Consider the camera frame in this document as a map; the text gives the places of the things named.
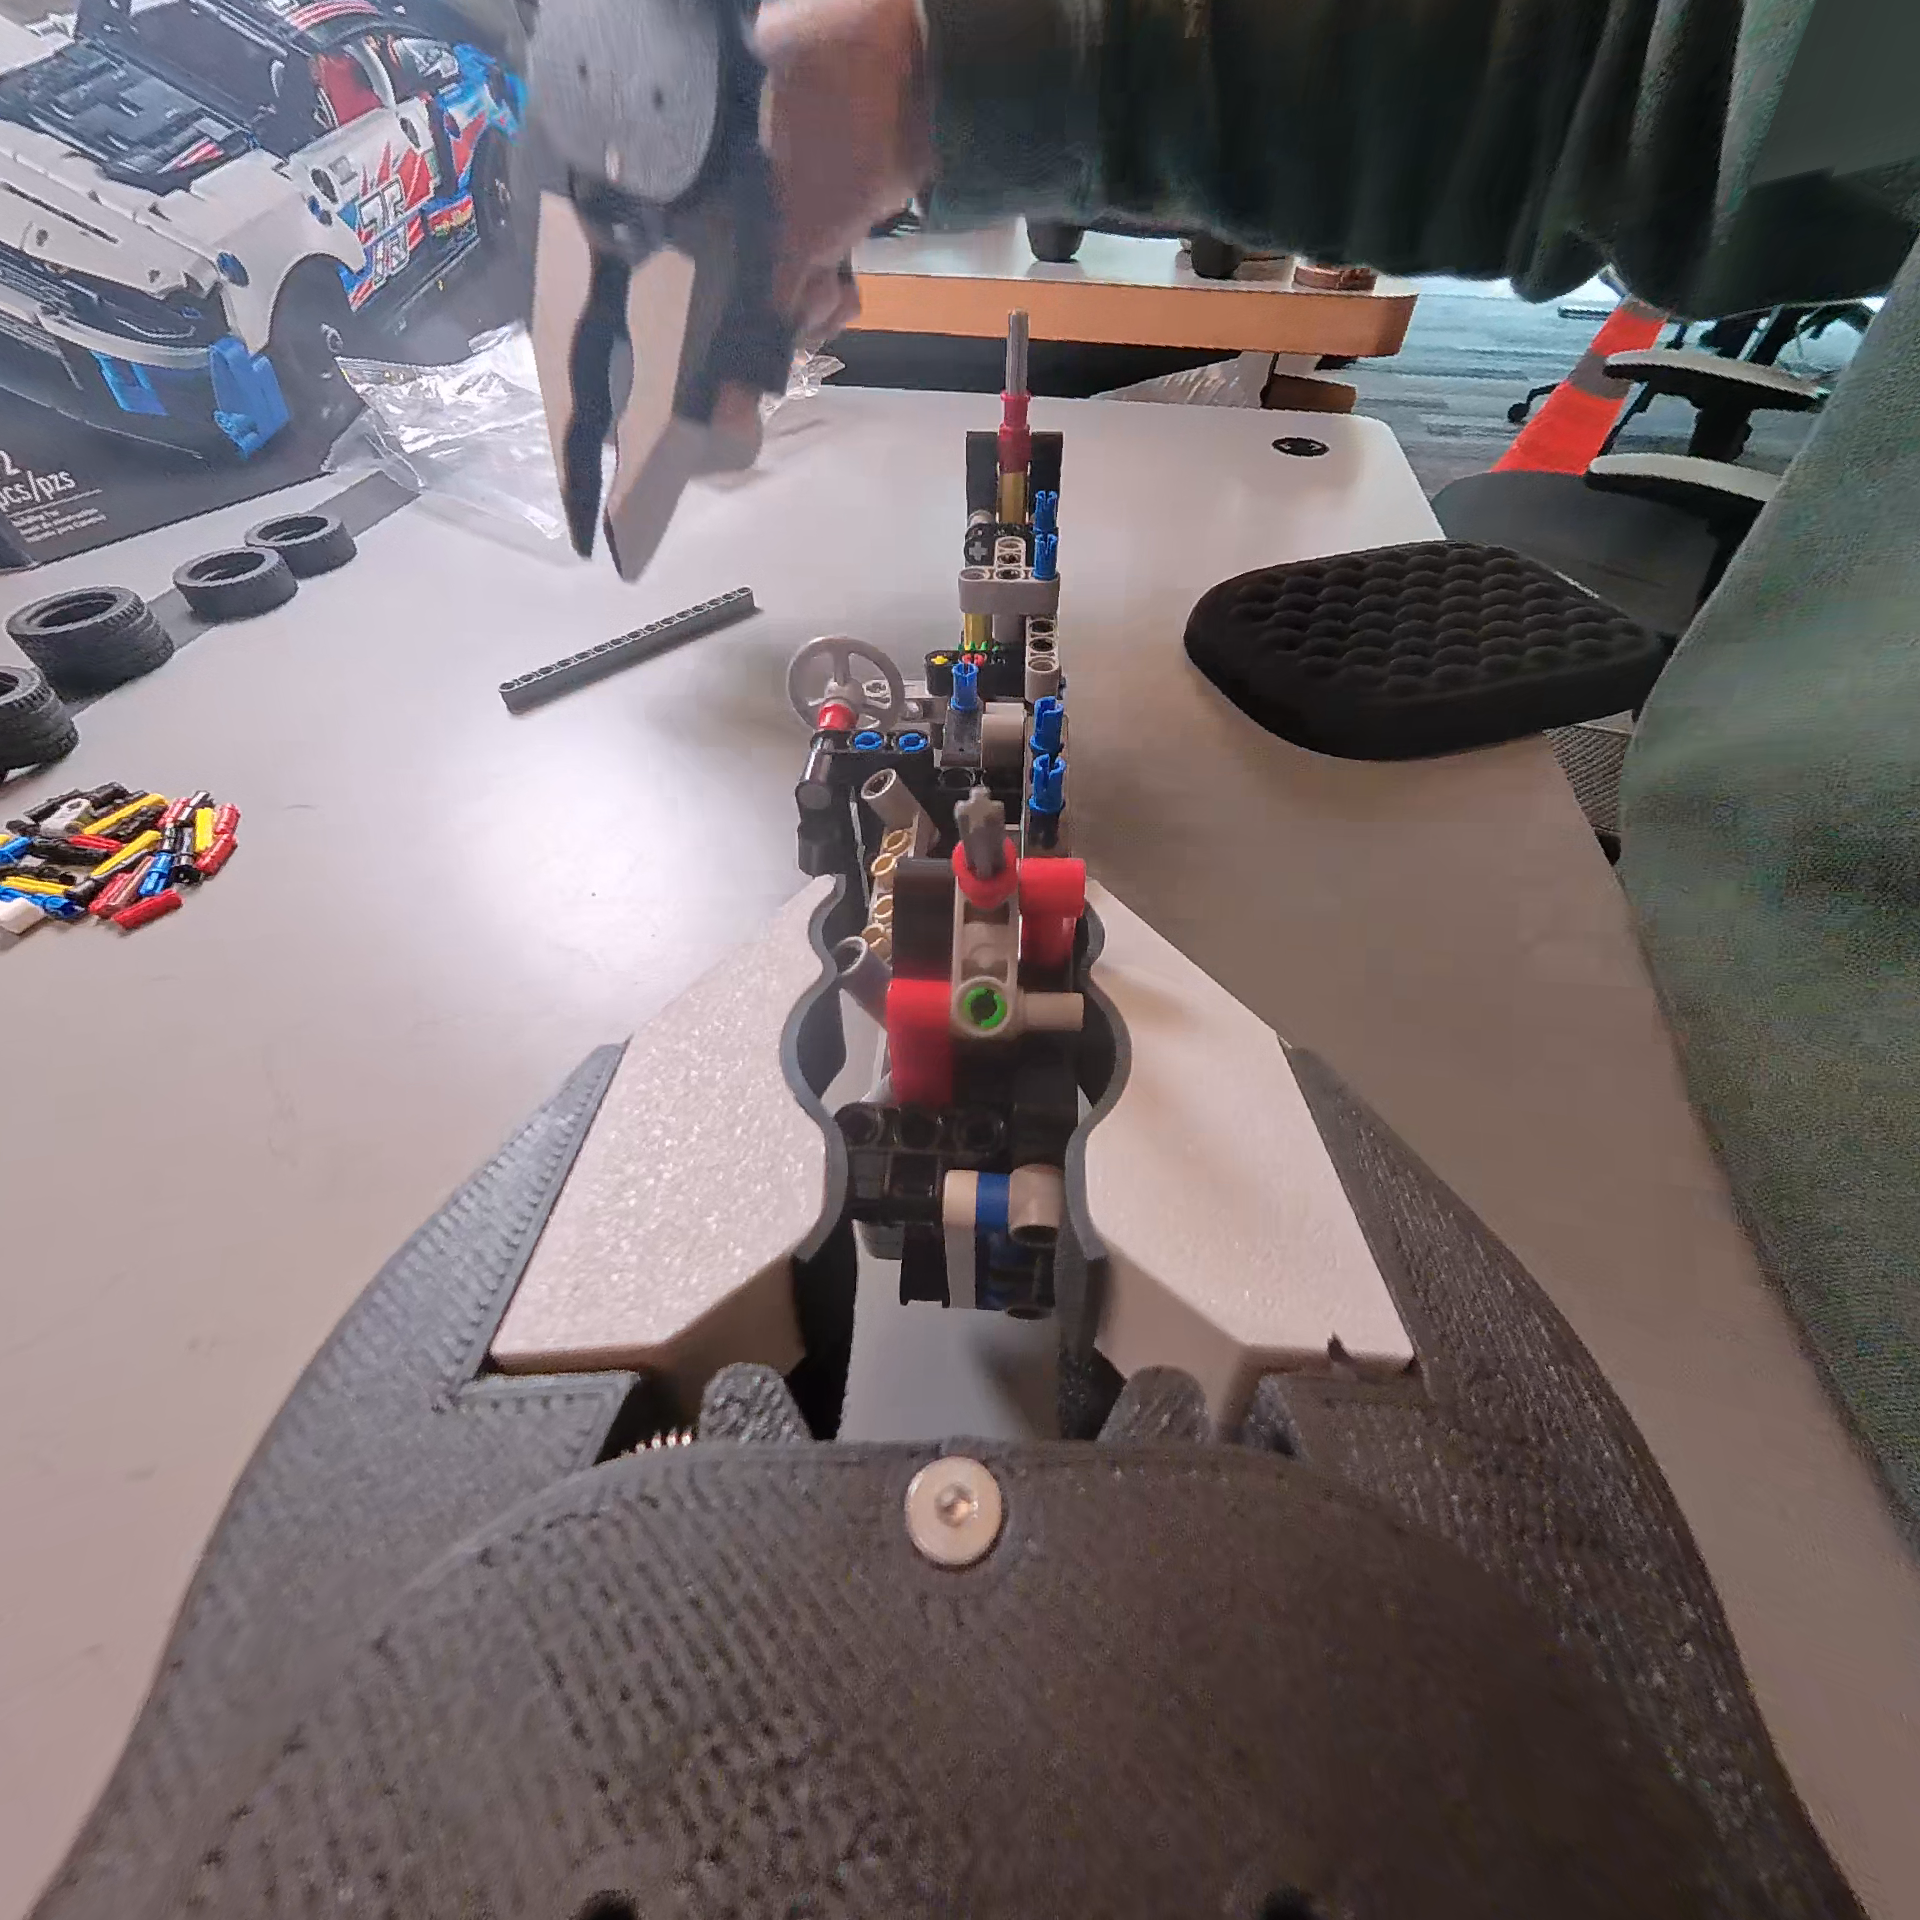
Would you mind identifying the lego set box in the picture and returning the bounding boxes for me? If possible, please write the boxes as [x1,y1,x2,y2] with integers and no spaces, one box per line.
[0,0,538,576]

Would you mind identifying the black rubber lego tire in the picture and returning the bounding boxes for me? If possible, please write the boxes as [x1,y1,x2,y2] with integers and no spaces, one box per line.
[4,585,178,698]
[171,547,300,623]
[244,513,359,581]
[0,664,80,784]

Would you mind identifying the lego car chassis assembly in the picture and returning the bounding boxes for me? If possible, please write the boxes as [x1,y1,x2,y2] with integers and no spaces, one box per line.
[787,307,1088,1327]

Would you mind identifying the black chair armrest pad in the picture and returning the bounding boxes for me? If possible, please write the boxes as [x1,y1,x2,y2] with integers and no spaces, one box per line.
[1184,539,1671,763]

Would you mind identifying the wood-edged background table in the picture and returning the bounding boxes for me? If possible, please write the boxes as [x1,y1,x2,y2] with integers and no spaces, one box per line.
[823,222,1423,410]

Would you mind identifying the person's green clothing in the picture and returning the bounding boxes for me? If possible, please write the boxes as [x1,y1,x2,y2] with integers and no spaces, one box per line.
[1616,247,1920,1521]

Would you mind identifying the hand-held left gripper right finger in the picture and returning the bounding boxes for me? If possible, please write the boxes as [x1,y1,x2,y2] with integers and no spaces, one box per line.
[1053,882,1423,1383]

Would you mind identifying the long black lego beam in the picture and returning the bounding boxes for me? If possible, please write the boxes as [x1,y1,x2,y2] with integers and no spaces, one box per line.
[499,587,761,717]

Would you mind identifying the clear plastic bag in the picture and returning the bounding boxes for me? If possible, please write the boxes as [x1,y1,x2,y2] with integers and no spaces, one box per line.
[337,349,847,561]

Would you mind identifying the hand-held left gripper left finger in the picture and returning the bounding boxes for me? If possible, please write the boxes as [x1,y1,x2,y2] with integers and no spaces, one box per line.
[487,878,869,1383]

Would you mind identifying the orange traffic cone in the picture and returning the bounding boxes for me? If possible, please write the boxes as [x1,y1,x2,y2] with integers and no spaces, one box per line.
[1488,297,1634,479]

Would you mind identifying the pile of small lego pins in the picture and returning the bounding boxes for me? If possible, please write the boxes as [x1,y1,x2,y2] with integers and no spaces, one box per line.
[0,779,243,943]

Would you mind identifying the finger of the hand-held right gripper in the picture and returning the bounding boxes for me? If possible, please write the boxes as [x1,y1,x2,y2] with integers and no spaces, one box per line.
[531,192,620,561]
[604,247,755,585]

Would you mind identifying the person's right hand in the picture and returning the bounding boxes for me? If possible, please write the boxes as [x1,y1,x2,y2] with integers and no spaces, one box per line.
[755,0,936,395]

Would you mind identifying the person's right forearm green sleeve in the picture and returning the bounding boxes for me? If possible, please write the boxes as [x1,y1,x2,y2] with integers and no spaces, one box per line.
[913,0,1920,310]

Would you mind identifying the black office chair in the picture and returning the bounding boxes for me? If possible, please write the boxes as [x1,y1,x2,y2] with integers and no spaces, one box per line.
[1432,307,1876,641]

